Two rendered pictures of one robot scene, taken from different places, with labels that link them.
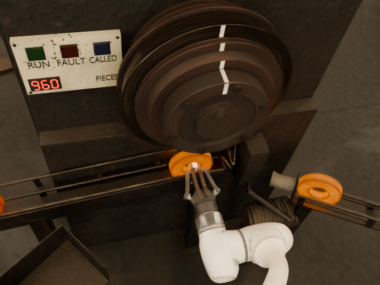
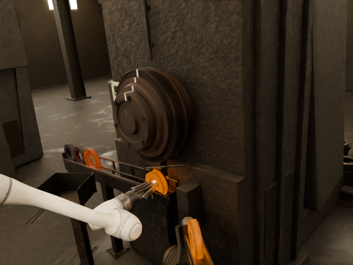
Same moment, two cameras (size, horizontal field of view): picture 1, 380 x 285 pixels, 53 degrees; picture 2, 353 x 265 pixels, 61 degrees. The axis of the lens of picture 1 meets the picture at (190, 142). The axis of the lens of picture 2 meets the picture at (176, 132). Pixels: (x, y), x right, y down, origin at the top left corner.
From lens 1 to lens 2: 1.50 m
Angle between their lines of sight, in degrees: 63
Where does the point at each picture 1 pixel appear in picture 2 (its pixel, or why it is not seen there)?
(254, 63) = (144, 91)
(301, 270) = not seen: outside the picture
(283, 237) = (125, 220)
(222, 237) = (110, 202)
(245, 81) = (133, 95)
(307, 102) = (236, 176)
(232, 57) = (136, 85)
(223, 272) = not seen: hidden behind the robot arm
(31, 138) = not seen: hidden behind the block
